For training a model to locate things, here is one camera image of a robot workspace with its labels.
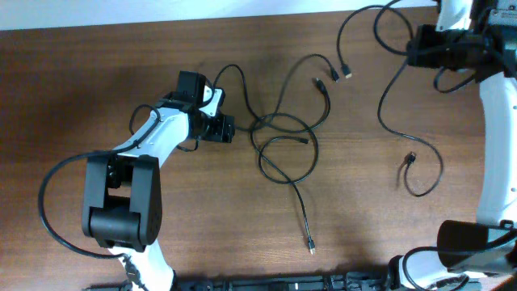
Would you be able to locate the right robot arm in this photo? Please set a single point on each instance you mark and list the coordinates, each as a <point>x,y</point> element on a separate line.
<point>487,246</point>

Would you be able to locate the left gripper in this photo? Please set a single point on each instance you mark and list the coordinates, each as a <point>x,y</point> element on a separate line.
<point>222,130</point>

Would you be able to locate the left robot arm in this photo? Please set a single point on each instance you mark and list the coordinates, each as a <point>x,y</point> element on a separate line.
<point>122,202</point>

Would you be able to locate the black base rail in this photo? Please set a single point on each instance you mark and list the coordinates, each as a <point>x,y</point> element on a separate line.
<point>352,281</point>

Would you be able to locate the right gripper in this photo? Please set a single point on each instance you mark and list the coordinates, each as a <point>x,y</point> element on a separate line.
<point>417,53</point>

